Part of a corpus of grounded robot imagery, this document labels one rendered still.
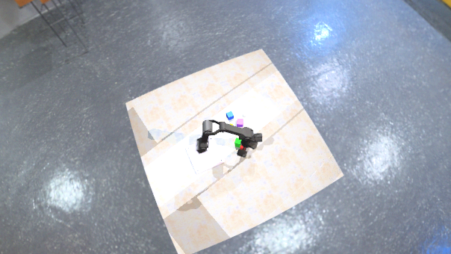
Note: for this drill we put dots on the blue block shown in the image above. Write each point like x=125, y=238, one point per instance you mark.
x=230, y=115

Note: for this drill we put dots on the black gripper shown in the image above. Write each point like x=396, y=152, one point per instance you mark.
x=242, y=152

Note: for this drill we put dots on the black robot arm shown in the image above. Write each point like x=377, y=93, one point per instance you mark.
x=245, y=134

